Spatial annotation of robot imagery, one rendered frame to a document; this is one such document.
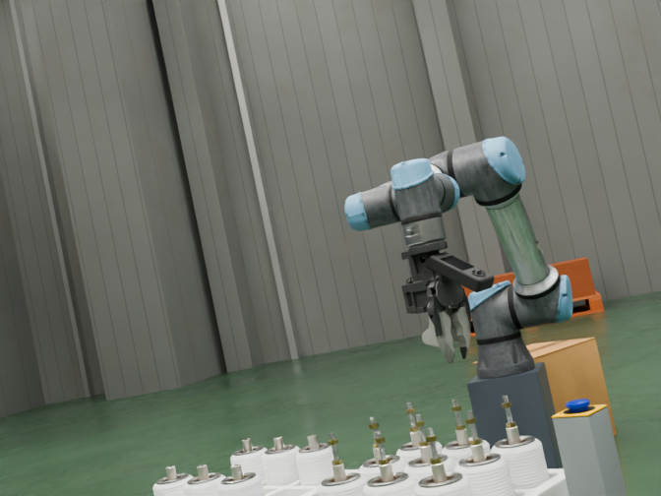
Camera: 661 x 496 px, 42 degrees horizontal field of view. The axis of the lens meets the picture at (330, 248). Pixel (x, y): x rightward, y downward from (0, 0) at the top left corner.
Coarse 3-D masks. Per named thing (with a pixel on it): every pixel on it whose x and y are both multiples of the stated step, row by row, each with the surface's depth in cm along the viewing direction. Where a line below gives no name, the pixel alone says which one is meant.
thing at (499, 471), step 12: (456, 468) 151; (468, 468) 149; (480, 468) 148; (492, 468) 147; (504, 468) 149; (480, 480) 147; (492, 480) 147; (504, 480) 148; (480, 492) 147; (492, 492) 147; (504, 492) 148
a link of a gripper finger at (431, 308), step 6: (432, 300) 149; (432, 306) 149; (438, 306) 150; (432, 312) 149; (438, 312) 149; (432, 318) 150; (438, 318) 149; (438, 324) 149; (438, 330) 149; (438, 336) 150
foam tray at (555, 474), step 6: (552, 468) 164; (558, 468) 163; (552, 474) 162; (558, 474) 159; (564, 474) 158; (552, 480) 156; (558, 480) 155; (564, 480) 156; (540, 486) 154; (546, 486) 153; (552, 486) 153; (558, 486) 154; (564, 486) 156; (516, 492) 153; (522, 492) 153; (528, 492) 151; (534, 492) 151; (540, 492) 150; (546, 492) 151; (552, 492) 153; (558, 492) 154; (564, 492) 155
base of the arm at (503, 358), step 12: (504, 336) 218; (516, 336) 220; (480, 348) 222; (492, 348) 219; (504, 348) 218; (516, 348) 219; (480, 360) 222; (492, 360) 218; (504, 360) 217; (516, 360) 219; (528, 360) 219; (480, 372) 221; (492, 372) 218; (504, 372) 216; (516, 372) 216
